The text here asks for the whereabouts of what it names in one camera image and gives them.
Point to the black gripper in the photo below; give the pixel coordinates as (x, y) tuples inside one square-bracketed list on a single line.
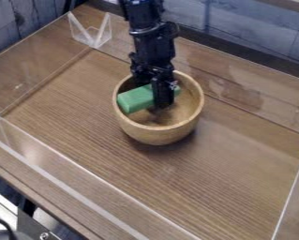
[(151, 66)]

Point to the green rectangular block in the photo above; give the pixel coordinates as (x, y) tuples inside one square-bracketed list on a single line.
[(136, 99)]

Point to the round wooden bowl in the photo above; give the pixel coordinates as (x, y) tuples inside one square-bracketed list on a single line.
[(160, 127)]

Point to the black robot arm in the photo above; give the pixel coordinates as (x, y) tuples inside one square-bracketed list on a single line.
[(143, 11)]

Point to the clear acrylic front barrier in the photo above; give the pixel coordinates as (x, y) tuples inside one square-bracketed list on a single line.
[(97, 209)]

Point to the clear acrylic corner bracket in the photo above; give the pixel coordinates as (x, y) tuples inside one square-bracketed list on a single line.
[(91, 36)]

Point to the black metal mount with bolt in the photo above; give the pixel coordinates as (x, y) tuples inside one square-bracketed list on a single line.
[(40, 226)]

